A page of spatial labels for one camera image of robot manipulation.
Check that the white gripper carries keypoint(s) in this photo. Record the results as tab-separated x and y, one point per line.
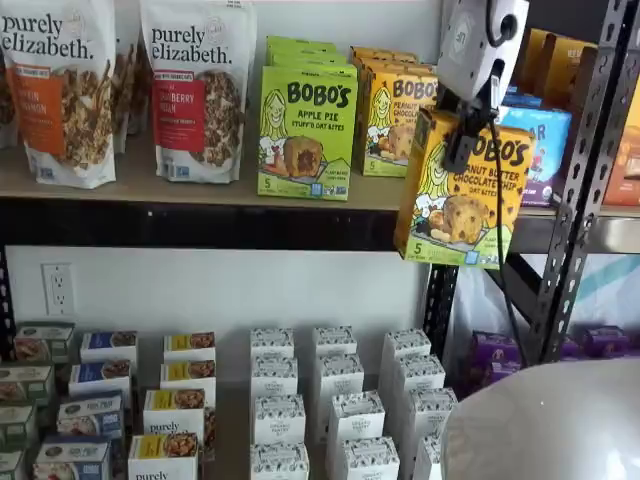
470	50

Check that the orange Bobo's oat bites box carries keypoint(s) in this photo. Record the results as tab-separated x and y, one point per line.
465	215
380	52
390	69
385	125

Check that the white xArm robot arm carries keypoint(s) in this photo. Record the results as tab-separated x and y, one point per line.
550	430

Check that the blue purple Zbar box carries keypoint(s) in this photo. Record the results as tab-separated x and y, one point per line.
520	97
547	150

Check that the yellow snack box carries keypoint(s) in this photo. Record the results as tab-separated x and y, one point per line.
537	60
570	75

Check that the green Bobo's apple pie box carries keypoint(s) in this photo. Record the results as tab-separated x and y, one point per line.
305	59
310	150
300	44

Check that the large orange snack box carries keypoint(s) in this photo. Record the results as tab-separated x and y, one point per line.
625	165

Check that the black metal shelf rack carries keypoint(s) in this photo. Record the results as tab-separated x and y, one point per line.
200	225
615	235

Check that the white floral print box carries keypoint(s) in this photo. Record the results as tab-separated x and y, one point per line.
427	412
274	377
280	462
356	417
279	420
272	342
335	340
341	375
420	372
429	460
370	460
407	342

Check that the purple snack box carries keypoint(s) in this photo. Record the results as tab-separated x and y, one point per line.
605	342
495	347

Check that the yellow label granola box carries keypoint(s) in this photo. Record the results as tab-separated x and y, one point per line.
165	457
187	375
190	346
175	415

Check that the blue label granola box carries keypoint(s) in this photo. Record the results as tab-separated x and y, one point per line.
100	377
72	460
109	346
90	417

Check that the green label granola box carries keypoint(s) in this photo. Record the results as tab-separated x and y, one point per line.
25	385
17	427
44	342
11	467

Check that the white plastic sheet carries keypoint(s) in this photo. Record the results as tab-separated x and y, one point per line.
475	300

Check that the red label granola bag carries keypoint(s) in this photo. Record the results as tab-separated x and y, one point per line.
200	50

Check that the orange label granola bag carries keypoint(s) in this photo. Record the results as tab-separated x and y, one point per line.
75	150

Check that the white granola bag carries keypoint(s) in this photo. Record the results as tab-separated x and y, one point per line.
6	100

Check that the white wall outlet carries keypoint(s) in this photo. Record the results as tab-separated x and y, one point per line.
57	290

